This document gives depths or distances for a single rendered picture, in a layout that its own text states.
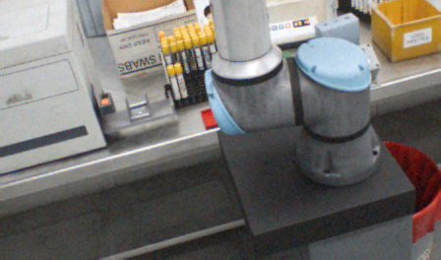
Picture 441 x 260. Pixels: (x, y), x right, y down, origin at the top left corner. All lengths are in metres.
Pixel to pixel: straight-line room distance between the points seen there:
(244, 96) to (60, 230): 1.33
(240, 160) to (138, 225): 0.98
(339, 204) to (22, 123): 0.69
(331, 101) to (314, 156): 0.13
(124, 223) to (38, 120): 0.83
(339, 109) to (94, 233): 1.29
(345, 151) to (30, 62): 0.65
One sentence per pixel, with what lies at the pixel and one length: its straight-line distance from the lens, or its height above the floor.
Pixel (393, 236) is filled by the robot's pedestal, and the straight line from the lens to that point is 1.14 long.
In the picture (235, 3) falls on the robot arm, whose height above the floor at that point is 1.30.
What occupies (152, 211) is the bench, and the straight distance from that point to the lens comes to 2.07.
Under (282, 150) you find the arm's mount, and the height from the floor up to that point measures 0.94.
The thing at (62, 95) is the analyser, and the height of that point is 1.04.
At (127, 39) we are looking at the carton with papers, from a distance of 1.55.
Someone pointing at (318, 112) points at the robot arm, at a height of 1.09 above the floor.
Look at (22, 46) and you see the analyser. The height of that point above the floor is 1.16.
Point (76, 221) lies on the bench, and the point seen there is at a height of 0.27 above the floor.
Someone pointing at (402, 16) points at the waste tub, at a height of 0.93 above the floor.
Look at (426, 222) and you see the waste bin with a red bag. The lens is 1.75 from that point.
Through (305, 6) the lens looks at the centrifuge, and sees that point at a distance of 1.59.
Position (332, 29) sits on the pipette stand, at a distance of 1.45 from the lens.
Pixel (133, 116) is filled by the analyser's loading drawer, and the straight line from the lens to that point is 1.36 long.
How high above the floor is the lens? 1.65
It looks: 34 degrees down
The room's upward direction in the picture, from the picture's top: 12 degrees counter-clockwise
